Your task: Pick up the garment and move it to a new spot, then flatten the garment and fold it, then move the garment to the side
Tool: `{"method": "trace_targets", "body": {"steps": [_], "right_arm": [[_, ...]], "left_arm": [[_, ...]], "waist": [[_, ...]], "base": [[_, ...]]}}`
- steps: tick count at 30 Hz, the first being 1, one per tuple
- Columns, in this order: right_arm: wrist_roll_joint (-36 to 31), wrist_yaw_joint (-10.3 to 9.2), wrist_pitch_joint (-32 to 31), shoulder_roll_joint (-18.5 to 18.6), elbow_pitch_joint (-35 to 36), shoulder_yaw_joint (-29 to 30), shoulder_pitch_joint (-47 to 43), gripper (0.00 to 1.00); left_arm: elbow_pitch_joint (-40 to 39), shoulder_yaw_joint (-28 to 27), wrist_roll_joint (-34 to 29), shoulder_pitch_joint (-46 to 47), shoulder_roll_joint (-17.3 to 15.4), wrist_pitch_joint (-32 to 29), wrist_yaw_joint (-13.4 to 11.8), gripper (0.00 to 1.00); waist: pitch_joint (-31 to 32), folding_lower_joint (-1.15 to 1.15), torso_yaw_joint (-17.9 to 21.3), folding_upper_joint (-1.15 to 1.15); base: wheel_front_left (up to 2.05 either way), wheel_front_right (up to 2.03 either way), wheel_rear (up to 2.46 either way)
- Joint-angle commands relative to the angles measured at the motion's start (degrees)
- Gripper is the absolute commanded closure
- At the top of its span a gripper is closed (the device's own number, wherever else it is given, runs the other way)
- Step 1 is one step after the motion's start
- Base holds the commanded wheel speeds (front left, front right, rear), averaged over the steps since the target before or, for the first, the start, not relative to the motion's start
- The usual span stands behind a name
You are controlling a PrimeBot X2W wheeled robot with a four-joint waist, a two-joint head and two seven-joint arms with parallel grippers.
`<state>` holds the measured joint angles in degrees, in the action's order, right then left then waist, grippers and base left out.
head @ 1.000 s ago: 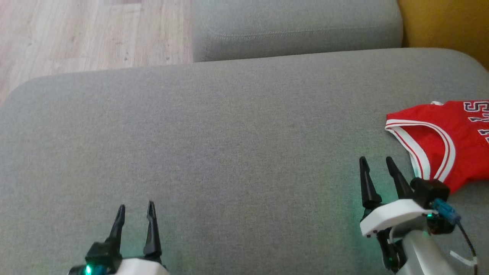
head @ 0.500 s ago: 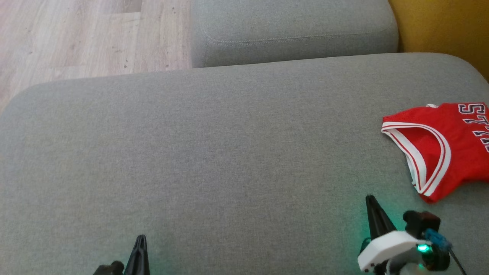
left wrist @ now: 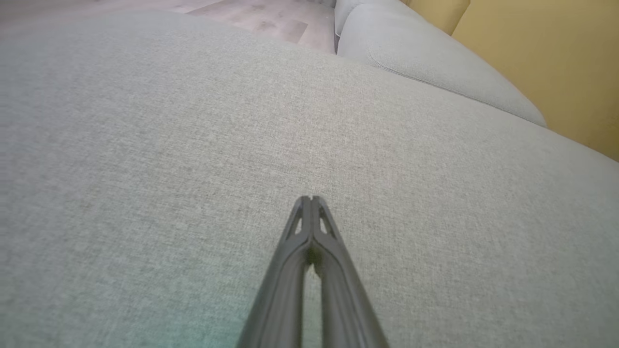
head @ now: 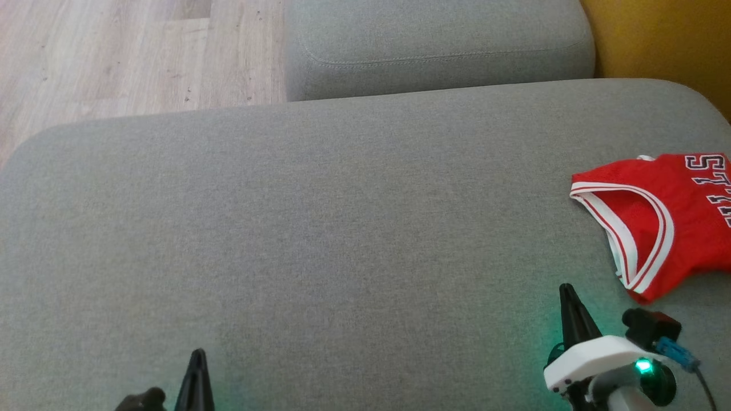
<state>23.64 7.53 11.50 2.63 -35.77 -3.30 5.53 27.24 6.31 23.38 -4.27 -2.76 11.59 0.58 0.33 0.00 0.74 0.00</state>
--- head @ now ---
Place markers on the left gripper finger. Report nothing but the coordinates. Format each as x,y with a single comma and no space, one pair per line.
188,394
204,397

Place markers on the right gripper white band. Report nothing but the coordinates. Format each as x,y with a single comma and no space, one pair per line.
594,357

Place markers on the red basketball jersey striped trim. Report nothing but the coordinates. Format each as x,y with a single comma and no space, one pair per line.
685,217

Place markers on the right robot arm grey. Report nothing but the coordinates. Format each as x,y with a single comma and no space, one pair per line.
657,385

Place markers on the grey sofa seat cushion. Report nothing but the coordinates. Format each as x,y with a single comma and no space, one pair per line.
342,228

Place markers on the grey sofa back cushion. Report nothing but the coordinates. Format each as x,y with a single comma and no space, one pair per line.
440,34

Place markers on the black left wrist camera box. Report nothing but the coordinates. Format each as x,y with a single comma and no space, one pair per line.
143,399

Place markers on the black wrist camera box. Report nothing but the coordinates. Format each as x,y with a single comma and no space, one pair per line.
651,328
143,399

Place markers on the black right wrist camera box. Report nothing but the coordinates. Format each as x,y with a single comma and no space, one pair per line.
651,328

